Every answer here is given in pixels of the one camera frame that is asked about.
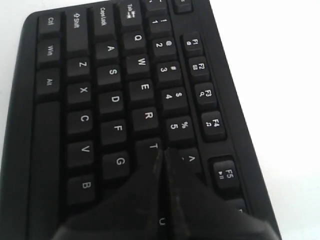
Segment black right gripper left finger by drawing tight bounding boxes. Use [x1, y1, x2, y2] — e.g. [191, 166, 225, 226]
[52, 150, 163, 240]

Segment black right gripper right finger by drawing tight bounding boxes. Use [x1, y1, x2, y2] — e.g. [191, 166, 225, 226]
[163, 148, 280, 240]

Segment black Acer keyboard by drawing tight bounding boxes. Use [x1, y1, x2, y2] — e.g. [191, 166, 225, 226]
[0, 0, 280, 240]

